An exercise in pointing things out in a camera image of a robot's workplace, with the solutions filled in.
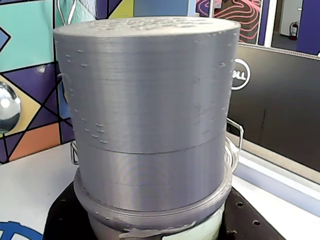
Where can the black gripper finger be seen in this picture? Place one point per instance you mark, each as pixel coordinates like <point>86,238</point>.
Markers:
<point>65,215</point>
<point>247,220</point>

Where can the steel ladle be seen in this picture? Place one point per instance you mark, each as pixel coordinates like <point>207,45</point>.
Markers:
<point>8,107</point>

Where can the red fire extinguisher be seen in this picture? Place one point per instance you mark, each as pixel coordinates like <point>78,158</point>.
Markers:
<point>294,31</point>

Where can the steel pot with lid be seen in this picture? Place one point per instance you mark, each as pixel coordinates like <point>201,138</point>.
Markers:
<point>231,160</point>

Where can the blue wooden toy kitchen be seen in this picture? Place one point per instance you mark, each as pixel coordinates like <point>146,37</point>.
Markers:
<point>25,37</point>

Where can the gray salt shaker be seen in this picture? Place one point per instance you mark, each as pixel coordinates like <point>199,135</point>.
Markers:
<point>150,100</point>

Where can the black Dell monitor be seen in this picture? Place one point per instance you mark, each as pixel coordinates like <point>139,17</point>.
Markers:
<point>275,100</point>

